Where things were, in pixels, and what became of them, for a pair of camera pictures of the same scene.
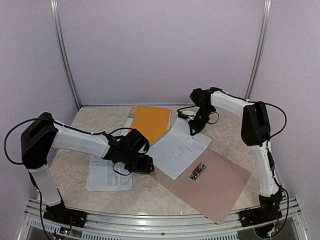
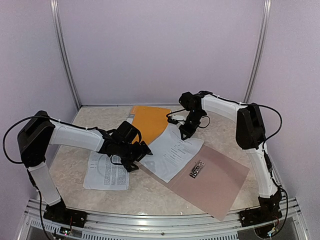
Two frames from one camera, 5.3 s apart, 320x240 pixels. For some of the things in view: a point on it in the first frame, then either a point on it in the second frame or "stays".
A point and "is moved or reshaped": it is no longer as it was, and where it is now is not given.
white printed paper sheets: (176, 148) is moved or reshaped
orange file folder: (152, 122) stays
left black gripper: (145, 167) -> (142, 152)
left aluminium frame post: (56, 17) stays
